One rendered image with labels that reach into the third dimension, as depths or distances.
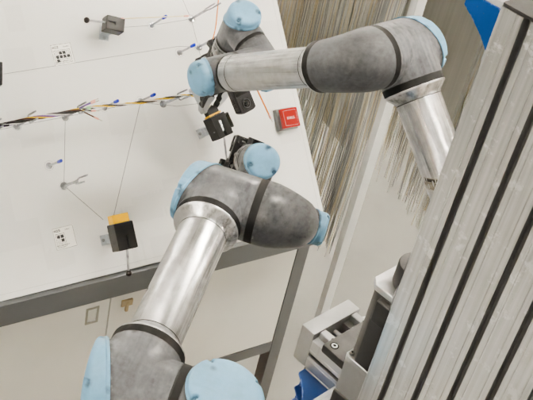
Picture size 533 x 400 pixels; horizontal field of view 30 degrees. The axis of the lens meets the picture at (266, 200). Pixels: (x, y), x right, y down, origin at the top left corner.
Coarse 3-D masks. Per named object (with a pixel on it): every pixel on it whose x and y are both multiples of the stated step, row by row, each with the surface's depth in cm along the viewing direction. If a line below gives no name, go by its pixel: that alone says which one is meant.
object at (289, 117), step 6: (288, 108) 255; (294, 108) 256; (282, 114) 254; (288, 114) 255; (294, 114) 256; (282, 120) 254; (288, 120) 254; (294, 120) 255; (282, 126) 254; (288, 126) 254; (294, 126) 255
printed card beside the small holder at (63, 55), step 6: (54, 48) 228; (60, 48) 229; (66, 48) 229; (54, 54) 228; (60, 54) 229; (66, 54) 229; (72, 54) 230; (54, 60) 228; (60, 60) 228; (66, 60) 229; (72, 60) 230
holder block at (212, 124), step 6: (222, 114) 238; (204, 120) 239; (210, 120) 237; (216, 120) 237; (222, 120) 238; (210, 126) 238; (216, 126) 237; (228, 126) 239; (210, 132) 239; (216, 132) 237; (222, 132) 238; (228, 132) 239; (216, 138) 239
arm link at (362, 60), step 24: (288, 48) 186; (312, 48) 176; (336, 48) 173; (360, 48) 171; (384, 48) 172; (192, 72) 201; (216, 72) 198; (240, 72) 192; (264, 72) 187; (288, 72) 182; (312, 72) 175; (336, 72) 173; (360, 72) 172; (384, 72) 173
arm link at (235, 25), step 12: (240, 0) 211; (228, 12) 210; (240, 12) 209; (252, 12) 210; (228, 24) 210; (240, 24) 209; (252, 24) 209; (228, 36) 212; (240, 36) 210; (228, 48) 216
